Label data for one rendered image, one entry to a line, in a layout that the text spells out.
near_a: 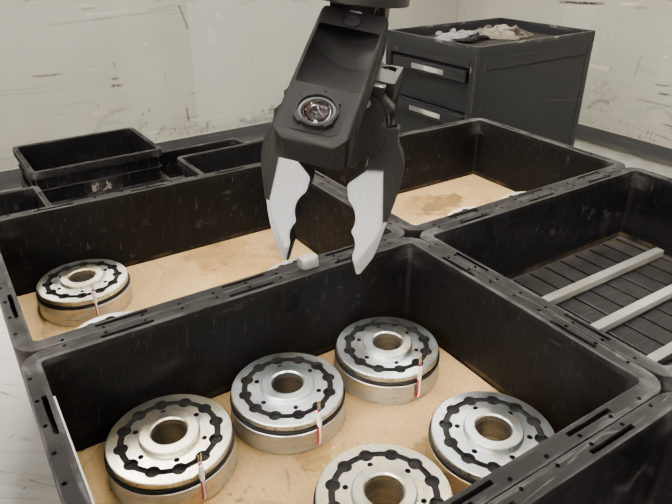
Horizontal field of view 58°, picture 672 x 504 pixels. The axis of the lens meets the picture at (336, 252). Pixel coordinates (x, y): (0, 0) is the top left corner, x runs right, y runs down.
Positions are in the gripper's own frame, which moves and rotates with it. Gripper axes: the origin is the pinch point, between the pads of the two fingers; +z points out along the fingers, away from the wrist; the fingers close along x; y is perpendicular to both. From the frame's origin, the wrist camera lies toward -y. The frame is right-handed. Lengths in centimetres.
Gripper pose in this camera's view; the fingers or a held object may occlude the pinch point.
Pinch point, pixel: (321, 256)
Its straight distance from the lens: 48.0
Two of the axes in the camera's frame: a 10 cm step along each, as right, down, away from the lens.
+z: -1.1, 8.7, 4.9
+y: 2.0, -4.6, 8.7
